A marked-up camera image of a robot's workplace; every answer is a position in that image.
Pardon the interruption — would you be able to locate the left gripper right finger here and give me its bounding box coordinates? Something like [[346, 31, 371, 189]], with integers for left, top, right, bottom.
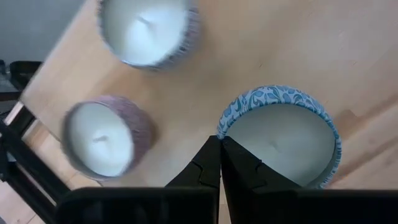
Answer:
[[222, 136, 301, 224]]

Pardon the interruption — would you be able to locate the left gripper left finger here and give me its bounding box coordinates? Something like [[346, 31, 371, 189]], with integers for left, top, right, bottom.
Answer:
[[164, 135, 222, 224]]

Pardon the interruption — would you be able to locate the grey speckled ceramic bowl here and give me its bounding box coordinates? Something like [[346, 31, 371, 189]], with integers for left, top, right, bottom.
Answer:
[[216, 84, 343, 190]]

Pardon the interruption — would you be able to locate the white maroon floral candle tin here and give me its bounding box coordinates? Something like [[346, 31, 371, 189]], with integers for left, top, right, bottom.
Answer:
[[60, 95, 155, 182]]

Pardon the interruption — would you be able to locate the purple blue patterned candle tin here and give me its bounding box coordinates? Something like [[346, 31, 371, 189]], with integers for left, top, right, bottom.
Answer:
[[96, 0, 201, 72]]

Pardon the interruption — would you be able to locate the black case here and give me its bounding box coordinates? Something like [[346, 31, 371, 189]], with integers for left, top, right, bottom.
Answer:
[[8, 60, 44, 91]]

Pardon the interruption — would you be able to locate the black metal rig frame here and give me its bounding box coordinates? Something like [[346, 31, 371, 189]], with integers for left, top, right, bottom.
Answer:
[[0, 104, 71, 224]]

